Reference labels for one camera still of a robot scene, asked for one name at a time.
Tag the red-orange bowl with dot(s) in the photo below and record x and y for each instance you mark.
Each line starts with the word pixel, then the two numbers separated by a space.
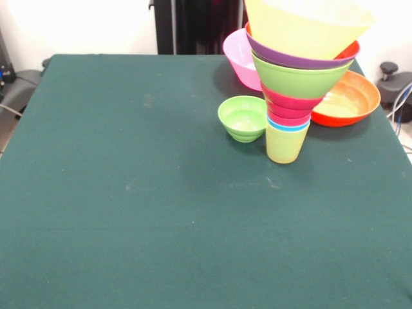
pixel 351 103

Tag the black electronics box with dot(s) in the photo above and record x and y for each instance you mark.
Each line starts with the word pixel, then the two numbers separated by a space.
pixel 5 71

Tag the large orange bowl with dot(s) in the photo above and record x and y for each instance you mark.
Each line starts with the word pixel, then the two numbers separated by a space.
pixel 305 29

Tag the yellow cup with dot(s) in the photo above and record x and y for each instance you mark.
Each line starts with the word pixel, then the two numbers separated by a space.
pixel 283 146

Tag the red cup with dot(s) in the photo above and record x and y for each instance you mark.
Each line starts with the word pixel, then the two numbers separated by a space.
pixel 286 121

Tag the purple bowl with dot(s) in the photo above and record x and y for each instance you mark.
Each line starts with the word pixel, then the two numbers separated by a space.
pixel 283 59

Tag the dark green tablecloth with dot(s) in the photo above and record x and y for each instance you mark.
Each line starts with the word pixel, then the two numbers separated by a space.
pixel 96 251

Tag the small red bowl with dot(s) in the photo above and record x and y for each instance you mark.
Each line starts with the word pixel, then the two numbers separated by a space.
pixel 286 104

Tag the large green bowl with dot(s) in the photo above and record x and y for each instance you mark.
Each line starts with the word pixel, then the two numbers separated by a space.
pixel 296 85

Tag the small green bowl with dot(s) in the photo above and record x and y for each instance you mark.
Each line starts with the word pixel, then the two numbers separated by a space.
pixel 243 119

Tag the black equipment with knob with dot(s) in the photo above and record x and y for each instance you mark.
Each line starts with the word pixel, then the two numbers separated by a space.
pixel 397 88

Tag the pink bowl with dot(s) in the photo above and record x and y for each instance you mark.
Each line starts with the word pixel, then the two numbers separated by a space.
pixel 239 61

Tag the blue cup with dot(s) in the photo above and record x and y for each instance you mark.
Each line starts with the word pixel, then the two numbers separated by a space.
pixel 273 125

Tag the black table clamp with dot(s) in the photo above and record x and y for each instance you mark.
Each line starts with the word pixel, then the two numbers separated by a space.
pixel 46 62

